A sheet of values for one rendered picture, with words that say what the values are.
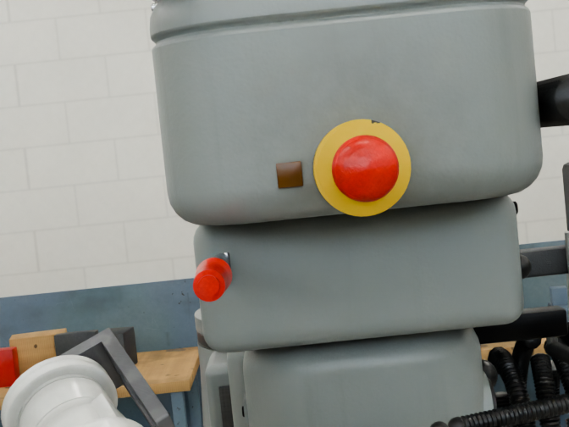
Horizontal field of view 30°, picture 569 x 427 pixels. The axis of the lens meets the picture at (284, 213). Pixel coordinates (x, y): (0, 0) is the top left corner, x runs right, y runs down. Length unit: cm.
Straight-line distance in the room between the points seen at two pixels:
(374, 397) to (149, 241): 435
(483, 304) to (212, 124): 25
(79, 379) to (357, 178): 20
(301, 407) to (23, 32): 452
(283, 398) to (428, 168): 24
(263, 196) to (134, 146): 447
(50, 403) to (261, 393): 30
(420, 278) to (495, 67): 17
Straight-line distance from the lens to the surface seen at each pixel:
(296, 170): 67
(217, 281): 63
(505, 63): 70
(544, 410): 76
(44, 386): 59
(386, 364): 82
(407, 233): 78
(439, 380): 83
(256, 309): 78
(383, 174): 63
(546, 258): 122
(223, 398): 130
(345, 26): 68
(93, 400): 57
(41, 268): 525
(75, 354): 61
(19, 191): 524
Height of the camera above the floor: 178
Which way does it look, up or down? 4 degrees down
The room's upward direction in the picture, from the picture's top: 6 degrees counter-clockwise
